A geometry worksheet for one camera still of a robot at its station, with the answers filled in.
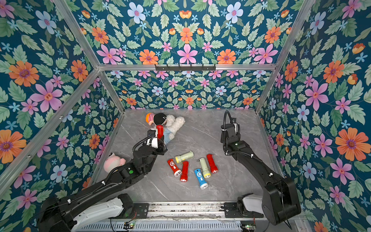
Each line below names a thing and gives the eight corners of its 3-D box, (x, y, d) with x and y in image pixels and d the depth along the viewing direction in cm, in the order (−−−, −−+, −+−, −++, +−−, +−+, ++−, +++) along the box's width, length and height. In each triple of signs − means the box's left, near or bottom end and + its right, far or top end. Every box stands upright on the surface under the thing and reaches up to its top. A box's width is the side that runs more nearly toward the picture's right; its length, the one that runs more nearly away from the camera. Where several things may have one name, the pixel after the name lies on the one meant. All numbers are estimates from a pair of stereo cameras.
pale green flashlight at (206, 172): (204, 179, 86) (204, 177, 84) (198, 160, 94) (198, 158, 91) (211, 177, 87) (211, 175, 84) (204, 159, 95) (204, 156, 92)
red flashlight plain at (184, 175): (180, 181, 85) (179, 180, 83) (181, 162, 93) (181, 160, 91) (188, 181, 85) (187, 180, 83) (188, 162, 92) (188, 160, 91)
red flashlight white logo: (176, 178, 86) (175, 176, 84) (167, 162, 92) (166, 161, 90) (182, 174, 87) (181, 172, 85) (172, 159, 93) (172, 157, 91)
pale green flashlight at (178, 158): (176, 164, 91) (176, 162, 89) (174, 159, 94) (173, 157, 91) (194, 156, 95) (193, 154, 92) (191, 152, 97) (191, 149, 94)
